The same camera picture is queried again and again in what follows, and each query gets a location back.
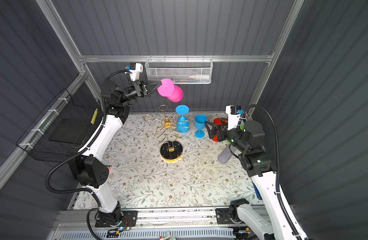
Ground white wire mesh basket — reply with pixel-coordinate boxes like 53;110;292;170
145;57;214;85

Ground left black corrugated cable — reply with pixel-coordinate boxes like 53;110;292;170
45;69;128;240

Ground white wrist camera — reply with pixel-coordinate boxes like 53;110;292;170
226;105;244;130
126;63;144;82

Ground red wine glass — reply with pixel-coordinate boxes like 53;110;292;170
212;118;227;142

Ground black wire mesh basket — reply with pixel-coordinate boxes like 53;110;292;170
17;92;103;163

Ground grey oval case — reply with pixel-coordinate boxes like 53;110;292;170
218;145;233;164

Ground yellow marker pen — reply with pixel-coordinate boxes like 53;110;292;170
91;109;98;125

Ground pink wine glass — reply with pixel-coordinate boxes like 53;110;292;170
158;79;184;103

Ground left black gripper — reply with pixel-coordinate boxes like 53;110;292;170
118;82;160;108

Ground blue stapler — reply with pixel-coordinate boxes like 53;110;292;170
253;184;263;201

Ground gold wire wine glass rack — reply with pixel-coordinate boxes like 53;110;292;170
143;105;192;163

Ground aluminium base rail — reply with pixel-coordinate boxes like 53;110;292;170
56;206;263;233

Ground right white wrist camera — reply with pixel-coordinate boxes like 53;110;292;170
226;105;244;130

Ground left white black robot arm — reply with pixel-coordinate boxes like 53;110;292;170
68;79;162;230

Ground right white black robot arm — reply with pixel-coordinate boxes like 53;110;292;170
205;121;308;240

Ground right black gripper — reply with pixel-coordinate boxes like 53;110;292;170
205;115;247;155

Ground blue wine glass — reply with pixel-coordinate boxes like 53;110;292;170
195;115;208;139
176;105;191;134

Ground white bottle in basket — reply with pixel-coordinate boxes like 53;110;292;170
189;75;211;81

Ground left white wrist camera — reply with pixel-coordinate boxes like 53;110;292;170
126;63;144;82

